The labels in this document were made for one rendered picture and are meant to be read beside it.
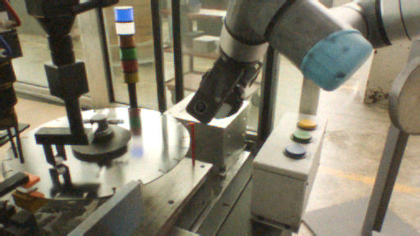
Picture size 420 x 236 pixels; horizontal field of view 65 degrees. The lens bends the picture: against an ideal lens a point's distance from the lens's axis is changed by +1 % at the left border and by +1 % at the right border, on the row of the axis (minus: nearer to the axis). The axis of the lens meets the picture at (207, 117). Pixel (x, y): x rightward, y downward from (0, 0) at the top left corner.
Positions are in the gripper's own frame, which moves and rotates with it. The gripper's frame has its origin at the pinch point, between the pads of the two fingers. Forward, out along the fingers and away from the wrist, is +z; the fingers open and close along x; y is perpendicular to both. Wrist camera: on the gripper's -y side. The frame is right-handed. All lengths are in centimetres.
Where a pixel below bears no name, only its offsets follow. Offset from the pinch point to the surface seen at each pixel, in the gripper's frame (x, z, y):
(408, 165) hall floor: -101, 130, 132
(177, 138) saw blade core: 2.2, -1.1, -9.3
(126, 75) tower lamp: 27.3, 13.3, 2.7
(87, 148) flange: 12.9, -2.6, -21.6
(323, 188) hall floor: -58, 126, 75
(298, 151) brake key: -18.3, 0.0, 4.8
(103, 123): 13.7, -4.1, -16.6
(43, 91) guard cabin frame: 73, 62, -1
